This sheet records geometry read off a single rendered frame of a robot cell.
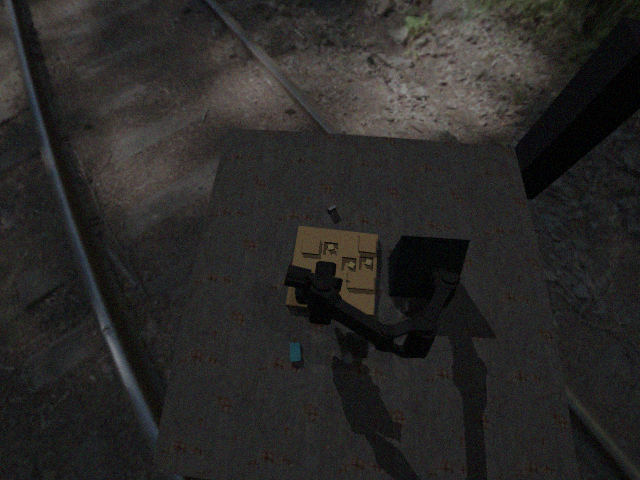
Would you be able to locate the teal rectangular block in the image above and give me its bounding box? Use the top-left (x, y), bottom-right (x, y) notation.
top-left (289, 343), bottom-right (301, 362)

